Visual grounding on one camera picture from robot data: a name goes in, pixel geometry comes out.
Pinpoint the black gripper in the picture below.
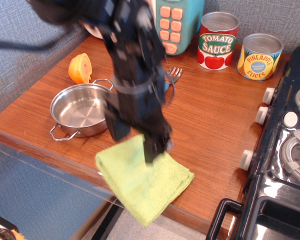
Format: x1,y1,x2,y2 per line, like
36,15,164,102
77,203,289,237
104,86,172,163

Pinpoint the green cloth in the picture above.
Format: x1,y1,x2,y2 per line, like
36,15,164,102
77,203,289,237
95,134,195,227

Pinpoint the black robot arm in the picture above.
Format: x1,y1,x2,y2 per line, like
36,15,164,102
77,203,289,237
30,0,172,163

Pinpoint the stainless steel pot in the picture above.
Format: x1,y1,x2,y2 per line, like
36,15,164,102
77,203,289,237
49,78,114,142

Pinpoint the orange half toy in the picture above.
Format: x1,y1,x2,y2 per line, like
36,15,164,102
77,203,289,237
68,53,92,84

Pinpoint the white stove knob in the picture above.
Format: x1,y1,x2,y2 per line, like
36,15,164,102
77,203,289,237
239,149,254,171
255,106,269,125
262,87,276,105

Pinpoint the teal toy microwave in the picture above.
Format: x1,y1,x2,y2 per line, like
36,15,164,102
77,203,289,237
81,0,205,64

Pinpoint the tomato sauce can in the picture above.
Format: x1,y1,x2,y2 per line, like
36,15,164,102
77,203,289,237
197,11,240,71

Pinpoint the pineapple slices can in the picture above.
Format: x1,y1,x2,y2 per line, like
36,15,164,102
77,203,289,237
237,33,284,81

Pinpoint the orange plush toy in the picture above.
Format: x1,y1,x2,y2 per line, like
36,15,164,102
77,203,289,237
4,229,26,240

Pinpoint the black toy stove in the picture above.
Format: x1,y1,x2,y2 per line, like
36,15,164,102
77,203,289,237
206,46,300,240

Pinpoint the blue handled fork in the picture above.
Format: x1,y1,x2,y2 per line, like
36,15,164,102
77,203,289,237
164,66,183,92

